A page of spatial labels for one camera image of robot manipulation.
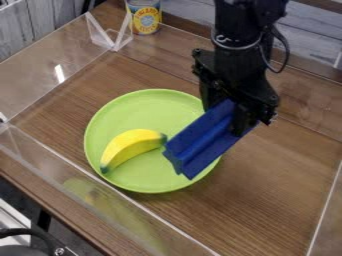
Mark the yellow labelled tin can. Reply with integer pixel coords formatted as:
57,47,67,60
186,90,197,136
126,0,162,35

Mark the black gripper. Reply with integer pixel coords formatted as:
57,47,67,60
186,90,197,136
193,47,280,137

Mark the green round plate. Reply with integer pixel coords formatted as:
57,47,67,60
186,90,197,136
83,89,220,194

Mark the clear acrylic enclosure wall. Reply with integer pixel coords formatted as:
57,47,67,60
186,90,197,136
0,18,342,256

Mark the yellow toy banana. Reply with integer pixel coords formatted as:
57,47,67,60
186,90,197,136
101,129,167,173

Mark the blue plastic block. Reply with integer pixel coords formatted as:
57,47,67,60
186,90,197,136
163,99,257,180

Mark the black cable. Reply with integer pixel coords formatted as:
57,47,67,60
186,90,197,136
258,26,292,75

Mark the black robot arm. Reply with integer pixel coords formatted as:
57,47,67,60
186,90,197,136
193,0,289,136

